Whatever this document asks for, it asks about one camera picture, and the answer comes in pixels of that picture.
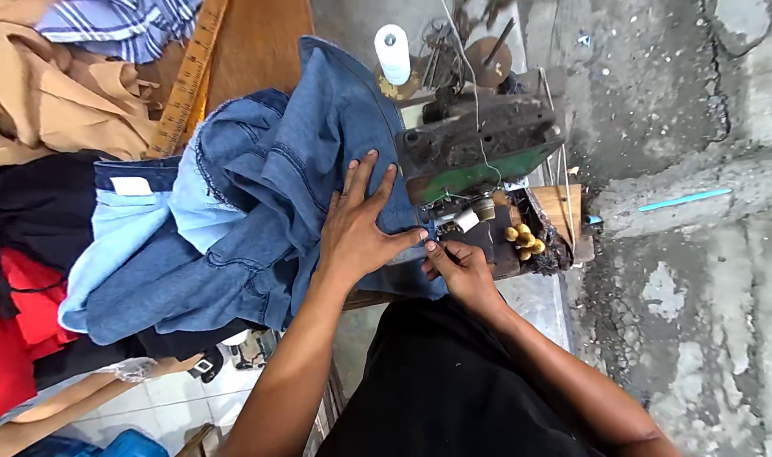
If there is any person's left hand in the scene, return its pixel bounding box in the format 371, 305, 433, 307
320, 150, 429, 288

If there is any person's right hand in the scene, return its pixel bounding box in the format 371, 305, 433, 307
422, 239, 508, 320

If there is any blue denim garment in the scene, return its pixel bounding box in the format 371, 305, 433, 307
58, 35, 449, 346

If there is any person's left forearm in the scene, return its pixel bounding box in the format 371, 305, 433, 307
218, 273, 355, 457

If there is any person's right forearm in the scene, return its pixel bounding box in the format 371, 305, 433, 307
488, 303, 681, 457

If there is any cluster of yellow round knobs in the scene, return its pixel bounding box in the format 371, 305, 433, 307
504, 223, 546, 262

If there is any green black sewing machine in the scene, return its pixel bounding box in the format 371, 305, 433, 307
376, 0, 568, 239

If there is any light wooden board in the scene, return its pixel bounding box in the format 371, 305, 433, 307
529, 184, 582, 252

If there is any white thread spool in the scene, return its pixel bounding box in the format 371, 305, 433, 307
374, 24, 411, 86

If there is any person's body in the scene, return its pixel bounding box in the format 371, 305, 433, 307
314, 295, 606, 457

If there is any white thread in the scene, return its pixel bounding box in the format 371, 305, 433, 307
441, 0, 502, 185

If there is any brown wooden table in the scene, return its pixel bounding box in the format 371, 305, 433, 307
135, 0, 316, 137

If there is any camouflage patterned item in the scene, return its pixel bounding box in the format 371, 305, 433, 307
223, 329, 278, 372

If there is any yellow wooden ruler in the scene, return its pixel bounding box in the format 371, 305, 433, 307
146, 0, 230, 159

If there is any turquoise flat stick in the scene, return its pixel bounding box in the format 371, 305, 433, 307
638, 188, 733, 213

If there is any crumpled clear plastic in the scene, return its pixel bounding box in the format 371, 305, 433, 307
94, 357, 159, 383

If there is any blue white plaid fabric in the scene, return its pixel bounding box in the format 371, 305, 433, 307
34, 0, 204, 65

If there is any black fabric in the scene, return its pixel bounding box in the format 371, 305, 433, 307
0, 150, 269, 392

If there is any tan fabric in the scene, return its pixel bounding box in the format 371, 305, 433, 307
0, 0, 161, 171

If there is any bright blue bundle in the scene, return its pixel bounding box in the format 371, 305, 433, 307
14, 428, 170, 457

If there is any red fabric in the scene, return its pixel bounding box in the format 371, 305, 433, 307
0, 246, 82, 430

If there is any black strap with silver buckle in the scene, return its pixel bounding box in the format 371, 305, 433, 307
186, 346, 225, 384

